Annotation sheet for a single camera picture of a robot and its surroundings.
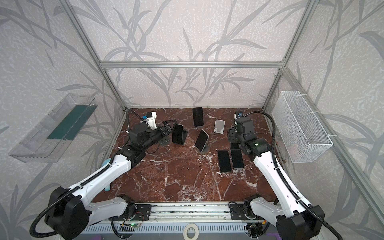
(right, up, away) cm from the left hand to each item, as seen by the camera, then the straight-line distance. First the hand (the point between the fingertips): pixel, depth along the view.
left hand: (176, 120), depth 74 cm
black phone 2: (+10, +2, +28) cm, 30 cm away
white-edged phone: (+36, -25, +22) cm, 49 cm away
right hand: (+31, -3, +3) cm, 32 cm away
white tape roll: (+8, -50, -4) cm, 51 cm away
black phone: (+27, -26, +17) cm, 41 cm away
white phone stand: (+25, -4, +30) cm, 39 cm away
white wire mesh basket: (+55, -6, -13) cm, 57 cm away
